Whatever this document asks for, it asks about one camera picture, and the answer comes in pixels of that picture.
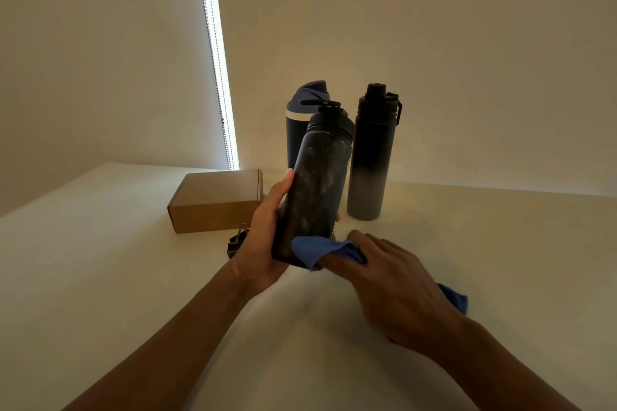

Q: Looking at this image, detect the blue cloth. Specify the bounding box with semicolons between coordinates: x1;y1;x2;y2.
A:
291;235;469;344

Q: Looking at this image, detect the navy bottle with blue lid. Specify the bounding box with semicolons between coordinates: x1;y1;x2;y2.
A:
285;80;330;170

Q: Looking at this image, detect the black binder clip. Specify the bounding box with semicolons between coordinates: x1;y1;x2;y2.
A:
227;223;249;259

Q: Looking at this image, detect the person's left hand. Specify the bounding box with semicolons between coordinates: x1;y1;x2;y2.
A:
231;168;341;296

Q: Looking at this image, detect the person's right hand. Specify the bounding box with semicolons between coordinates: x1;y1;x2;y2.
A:
317;229;469;363

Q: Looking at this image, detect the beaded blind chain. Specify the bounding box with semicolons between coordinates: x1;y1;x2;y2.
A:
195;0;236;170

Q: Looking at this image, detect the brown paper box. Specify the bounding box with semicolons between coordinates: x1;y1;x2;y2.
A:
167;168;265;234

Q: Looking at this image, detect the black grey gradient bottle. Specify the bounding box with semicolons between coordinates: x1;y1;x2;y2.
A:
346;83;404;222

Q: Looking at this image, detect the black bottle with loop handle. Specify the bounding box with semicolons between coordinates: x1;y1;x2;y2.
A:
271;98;356;268

